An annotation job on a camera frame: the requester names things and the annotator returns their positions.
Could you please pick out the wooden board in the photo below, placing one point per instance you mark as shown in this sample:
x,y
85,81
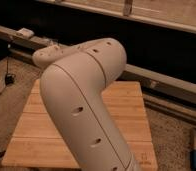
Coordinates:
x,y
36,143

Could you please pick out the wooden post bracket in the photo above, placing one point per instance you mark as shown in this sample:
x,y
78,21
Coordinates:
x,y
127,9

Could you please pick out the long wooden beam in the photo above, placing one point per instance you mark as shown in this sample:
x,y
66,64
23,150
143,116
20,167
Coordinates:
x,y
157,80

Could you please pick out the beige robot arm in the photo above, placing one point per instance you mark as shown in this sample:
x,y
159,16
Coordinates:
x,y
71,84

